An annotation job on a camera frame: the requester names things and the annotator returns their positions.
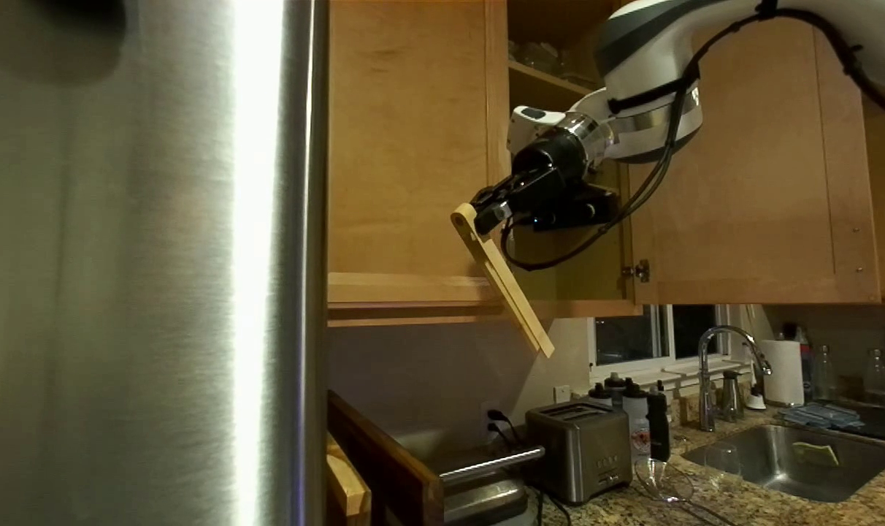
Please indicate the chrome kitchen faucet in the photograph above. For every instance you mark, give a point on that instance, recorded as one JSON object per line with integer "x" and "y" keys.
{"x": 704, "y": 382}

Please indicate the clear wine glass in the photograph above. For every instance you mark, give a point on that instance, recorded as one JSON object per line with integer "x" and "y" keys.
{"x": 659, "y": 483}

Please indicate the metal cupboard door hinge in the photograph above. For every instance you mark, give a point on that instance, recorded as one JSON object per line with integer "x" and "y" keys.
{"x": 641, "y": 272}

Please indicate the clear glass bottle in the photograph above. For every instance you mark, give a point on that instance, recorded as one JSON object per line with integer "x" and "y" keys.
{"x": 879, "y": 379}
{"x": 821, "y": 376}

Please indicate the wrist mounted camera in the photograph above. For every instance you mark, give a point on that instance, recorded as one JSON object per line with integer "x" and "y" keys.
{"x": 539, "y": 119}

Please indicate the light wooden cutting board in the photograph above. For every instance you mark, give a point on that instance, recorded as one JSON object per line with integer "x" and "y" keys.
{"x": 348, "y": 487}

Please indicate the wooden wall cupboard body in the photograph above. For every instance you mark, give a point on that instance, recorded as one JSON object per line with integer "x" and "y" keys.
{"x": 413, "y": 315}

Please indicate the wooden cupboard door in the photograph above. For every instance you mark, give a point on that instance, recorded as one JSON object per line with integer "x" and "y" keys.
{"x": 752, "y": 224}
{"x": 413, "y": 147}

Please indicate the small soap dispenser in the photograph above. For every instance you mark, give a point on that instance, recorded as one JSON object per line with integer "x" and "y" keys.
{"x": 758, "y": 397}

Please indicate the glass dish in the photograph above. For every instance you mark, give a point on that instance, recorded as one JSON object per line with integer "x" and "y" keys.
{"x": 536, "y": 56}

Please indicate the white paper towel roll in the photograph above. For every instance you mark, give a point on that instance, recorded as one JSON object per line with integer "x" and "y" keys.
{"x": 783, "y": 369}

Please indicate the stainless steel toaster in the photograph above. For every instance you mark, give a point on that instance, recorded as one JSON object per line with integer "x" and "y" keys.
{"x": 575, "y": 454}

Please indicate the clear bottle black cap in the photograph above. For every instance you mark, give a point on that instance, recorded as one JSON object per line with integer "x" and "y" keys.
{"x": 624, "y": 411}

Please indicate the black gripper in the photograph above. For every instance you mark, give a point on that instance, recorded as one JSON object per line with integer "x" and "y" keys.
{"x": 562, "y": 192}

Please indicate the striped dark wooden cutting board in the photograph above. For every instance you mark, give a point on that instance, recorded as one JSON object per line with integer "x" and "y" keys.
{"x": 393, "y": 468}

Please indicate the stainless steel refrigerator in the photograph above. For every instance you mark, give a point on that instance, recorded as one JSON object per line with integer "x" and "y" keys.
{"x": 137, "y": 293}

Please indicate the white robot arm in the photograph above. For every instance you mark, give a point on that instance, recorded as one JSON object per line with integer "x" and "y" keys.
{"x": 654, "y": 59}

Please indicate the white wall outlet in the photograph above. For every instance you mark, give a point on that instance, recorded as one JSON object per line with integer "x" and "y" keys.
{"x": 562, "y": 394}

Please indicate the blue grey dish mat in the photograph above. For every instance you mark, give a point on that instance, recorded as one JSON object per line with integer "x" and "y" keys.
{"x": 851, "y": 419}

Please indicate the window with white frame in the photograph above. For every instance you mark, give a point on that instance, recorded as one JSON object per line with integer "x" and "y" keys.
{"x": 654, "y": 341}

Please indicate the dark bottle black cap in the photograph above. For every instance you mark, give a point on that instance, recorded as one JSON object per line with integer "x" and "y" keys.
{"x": 662, "y": 424}

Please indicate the stainless steel sink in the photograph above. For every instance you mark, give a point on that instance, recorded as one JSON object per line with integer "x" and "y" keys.
{"x": 791, "y": 457}

